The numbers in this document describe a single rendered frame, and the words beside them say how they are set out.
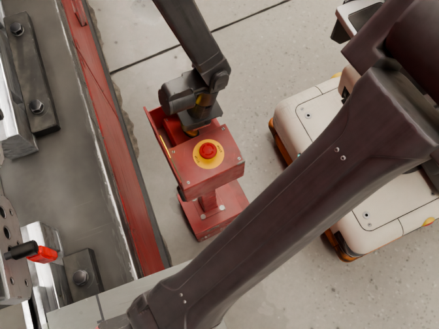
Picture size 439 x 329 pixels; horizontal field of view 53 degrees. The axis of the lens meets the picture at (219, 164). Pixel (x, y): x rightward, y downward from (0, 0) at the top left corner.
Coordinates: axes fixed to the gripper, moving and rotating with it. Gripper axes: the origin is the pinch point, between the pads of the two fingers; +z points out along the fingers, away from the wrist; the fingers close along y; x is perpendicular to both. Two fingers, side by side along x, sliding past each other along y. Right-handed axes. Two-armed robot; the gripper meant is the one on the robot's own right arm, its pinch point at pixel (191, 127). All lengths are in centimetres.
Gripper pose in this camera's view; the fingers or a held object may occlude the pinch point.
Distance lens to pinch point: 109.4
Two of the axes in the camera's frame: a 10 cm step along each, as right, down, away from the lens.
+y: -8.7, 3.2, -3.7
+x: 4.4, 8.5, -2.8
